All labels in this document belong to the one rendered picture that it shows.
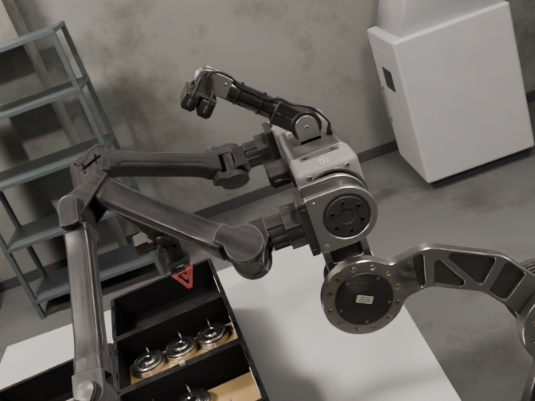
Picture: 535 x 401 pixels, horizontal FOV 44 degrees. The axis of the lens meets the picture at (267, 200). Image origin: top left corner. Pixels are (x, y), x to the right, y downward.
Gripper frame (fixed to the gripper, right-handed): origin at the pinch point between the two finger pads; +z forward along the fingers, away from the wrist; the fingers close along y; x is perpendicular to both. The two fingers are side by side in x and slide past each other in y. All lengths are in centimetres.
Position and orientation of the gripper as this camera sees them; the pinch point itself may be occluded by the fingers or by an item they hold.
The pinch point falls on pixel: (188, 281)
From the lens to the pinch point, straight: 212.6
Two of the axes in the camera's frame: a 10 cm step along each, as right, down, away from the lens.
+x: 9.1, -4.0, 0.8
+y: 2.2, 3.2, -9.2
